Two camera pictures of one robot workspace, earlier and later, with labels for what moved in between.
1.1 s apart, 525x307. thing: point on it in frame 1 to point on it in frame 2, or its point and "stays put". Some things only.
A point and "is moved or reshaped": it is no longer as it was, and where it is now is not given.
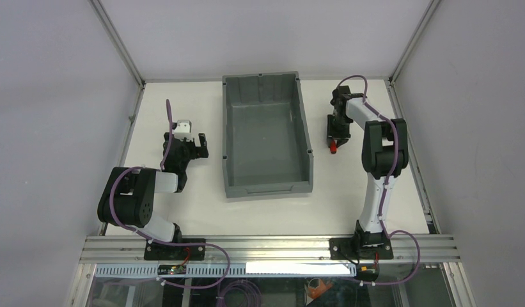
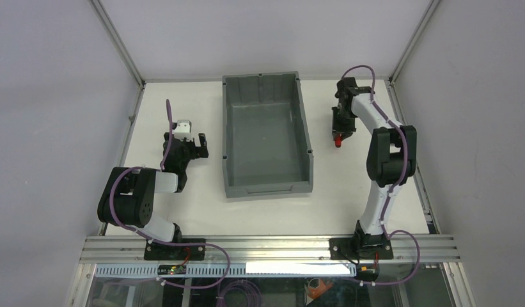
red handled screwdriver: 333,147 is moved or reshaped
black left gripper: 188,144 stays put
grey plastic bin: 266,148 stays put
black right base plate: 362,248 stays put
